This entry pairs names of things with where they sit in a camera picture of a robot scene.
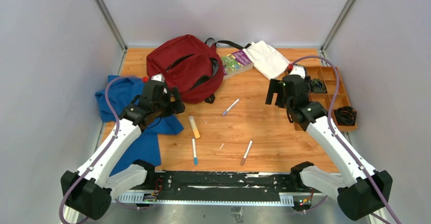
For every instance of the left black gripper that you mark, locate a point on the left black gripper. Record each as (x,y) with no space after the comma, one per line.
(171,101)

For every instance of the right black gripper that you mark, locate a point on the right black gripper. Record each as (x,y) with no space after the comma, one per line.
(274,88)

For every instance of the red backpack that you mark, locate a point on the red backpack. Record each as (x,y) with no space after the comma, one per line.
(191,65)

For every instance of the purple green book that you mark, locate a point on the purple green book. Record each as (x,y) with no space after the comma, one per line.
(236,63)

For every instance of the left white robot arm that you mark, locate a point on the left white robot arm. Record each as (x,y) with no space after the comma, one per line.
(91,189)

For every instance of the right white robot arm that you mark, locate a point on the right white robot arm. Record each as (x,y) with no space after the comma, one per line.
(361,189)

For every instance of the white cloth bag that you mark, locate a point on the white cloth bag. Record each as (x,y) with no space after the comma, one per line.
(266,59)

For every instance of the orange highlighter marker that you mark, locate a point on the orange highlighter marker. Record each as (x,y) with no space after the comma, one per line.
(194,127)

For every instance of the orange compartment tray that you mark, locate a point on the orange compartment tray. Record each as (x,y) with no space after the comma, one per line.
(335,90)

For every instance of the purple capped marker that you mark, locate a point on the purple capped marker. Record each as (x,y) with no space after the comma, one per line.
(231,107)

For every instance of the blue capped marker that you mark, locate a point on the blue capped marker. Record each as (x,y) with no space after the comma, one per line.
(194,151)

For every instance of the brown capped marker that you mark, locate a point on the brown capped marker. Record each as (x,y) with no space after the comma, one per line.
(244,158)

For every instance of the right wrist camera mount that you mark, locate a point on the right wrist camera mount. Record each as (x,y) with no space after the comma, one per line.
(297,70)

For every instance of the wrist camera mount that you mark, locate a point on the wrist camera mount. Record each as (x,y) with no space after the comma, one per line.
(297,70)
(158,77)

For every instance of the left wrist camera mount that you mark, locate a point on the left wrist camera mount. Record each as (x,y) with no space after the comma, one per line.
(158,77)

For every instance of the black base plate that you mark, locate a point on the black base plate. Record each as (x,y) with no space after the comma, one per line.
(225,187)

